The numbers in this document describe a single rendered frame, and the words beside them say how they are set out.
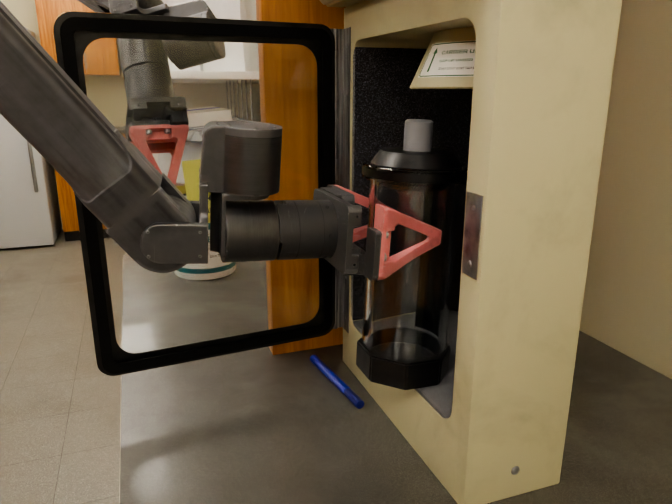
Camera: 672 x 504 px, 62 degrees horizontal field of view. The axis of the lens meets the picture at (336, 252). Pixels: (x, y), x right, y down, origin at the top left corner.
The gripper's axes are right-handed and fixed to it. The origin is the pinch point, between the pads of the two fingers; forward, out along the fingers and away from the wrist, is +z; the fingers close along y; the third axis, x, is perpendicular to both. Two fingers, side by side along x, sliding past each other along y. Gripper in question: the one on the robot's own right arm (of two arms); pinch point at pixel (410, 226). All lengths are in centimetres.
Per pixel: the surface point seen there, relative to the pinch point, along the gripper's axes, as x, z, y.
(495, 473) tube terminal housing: 20.4, 3.6, -14.0
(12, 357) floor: 123, -86, 251
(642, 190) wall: -2.2, 42.1, 9.6
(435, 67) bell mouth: -15.7, 0.3, -1.5
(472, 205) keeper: -4.6, -1.3, -12.5
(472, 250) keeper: -0.9, -1.0, -12.8
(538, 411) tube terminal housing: 14.5, 7.4, -14.0
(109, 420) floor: 120, -38, 173
